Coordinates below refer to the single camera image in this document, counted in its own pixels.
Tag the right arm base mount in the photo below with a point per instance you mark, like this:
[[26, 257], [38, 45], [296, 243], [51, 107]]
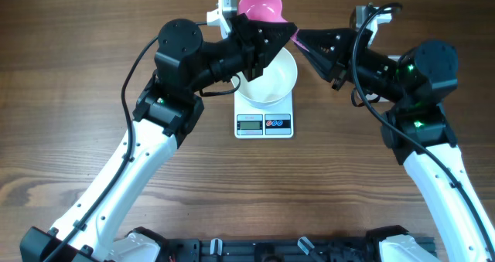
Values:
[[395, 243]]

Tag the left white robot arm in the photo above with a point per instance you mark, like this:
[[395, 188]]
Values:
[[165, 113]]

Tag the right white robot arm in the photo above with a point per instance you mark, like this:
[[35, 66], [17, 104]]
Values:
[[406, 96]]

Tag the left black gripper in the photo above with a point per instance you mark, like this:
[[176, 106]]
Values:
[[250, 34]]

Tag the pink plastic scoop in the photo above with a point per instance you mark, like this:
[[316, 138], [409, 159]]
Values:
[[268, 11]]

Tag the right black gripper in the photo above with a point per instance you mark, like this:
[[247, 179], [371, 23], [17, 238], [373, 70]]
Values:
[[337, 66]]

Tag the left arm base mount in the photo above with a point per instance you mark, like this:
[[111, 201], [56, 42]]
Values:
[[140, 245]]

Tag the white bowl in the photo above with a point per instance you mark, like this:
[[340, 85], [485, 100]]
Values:
[[276, 82]]

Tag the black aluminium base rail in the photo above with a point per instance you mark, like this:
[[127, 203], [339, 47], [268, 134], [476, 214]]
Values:
[[337, 249]]

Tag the white digital kitchen scale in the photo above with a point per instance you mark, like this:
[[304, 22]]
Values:
[[263, 121]]

